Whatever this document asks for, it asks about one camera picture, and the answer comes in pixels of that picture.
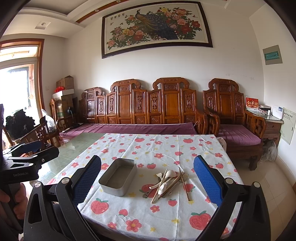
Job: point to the framed peacock painting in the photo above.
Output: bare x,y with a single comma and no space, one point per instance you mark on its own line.
158,24

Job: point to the carved wooden sofa bench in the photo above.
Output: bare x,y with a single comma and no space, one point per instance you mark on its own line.
170,108

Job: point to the white wall poster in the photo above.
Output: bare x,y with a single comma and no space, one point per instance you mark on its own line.
288,127

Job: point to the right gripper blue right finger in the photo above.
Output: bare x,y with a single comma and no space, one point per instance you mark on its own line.
210,178

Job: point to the carved wooden armchair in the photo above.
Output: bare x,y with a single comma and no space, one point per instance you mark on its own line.
228,118

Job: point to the metal fork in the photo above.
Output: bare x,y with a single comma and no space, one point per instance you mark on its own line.
172,188

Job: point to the strawberry flower tablecloth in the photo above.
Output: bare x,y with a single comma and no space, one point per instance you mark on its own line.
140,214

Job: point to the wooden side table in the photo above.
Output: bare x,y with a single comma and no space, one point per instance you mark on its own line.
267,127

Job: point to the cream plastic soup spoon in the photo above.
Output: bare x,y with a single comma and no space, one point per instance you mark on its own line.
169,174

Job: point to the metal smiley-handle spoon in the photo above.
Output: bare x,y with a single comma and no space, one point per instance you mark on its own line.
146,192

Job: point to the stacked cardboard boxes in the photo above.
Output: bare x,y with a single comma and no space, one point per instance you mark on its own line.
62,99

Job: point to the rectangular metal tin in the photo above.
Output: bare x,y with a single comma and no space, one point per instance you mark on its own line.
118,177

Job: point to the wooden chair at left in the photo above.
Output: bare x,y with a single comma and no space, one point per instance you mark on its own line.
46,132

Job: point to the white device on side table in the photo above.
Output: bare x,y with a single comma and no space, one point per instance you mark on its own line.
277,112

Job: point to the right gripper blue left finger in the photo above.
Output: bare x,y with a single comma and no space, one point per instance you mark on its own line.
83,179

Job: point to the light bamboo chopstick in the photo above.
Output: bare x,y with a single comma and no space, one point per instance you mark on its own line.
170,187
159,186

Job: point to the dark brown chopstick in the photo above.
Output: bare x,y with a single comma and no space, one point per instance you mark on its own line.
183,178
171,185

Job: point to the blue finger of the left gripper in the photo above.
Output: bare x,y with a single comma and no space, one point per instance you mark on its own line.
20,149

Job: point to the grey wall electrical panel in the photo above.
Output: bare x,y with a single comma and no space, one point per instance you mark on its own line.
272,55

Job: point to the person's left hand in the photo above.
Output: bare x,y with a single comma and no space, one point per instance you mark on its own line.
20,199

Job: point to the red greeting card box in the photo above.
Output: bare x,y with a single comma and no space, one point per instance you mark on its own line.
251,103

